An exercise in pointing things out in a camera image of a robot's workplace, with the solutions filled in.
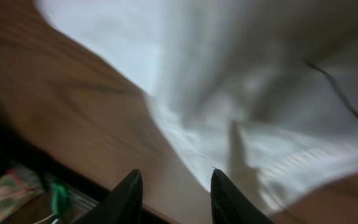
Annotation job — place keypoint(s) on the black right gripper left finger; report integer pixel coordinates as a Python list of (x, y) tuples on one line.
[(123, 205)]

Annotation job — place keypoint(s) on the white t-shirt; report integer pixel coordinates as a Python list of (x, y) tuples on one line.
[(266, 91)]

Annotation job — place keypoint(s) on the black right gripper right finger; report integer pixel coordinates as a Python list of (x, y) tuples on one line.
[(230, 206)]

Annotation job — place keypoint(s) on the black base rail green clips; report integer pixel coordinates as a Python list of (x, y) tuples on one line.
[(55, 176)]

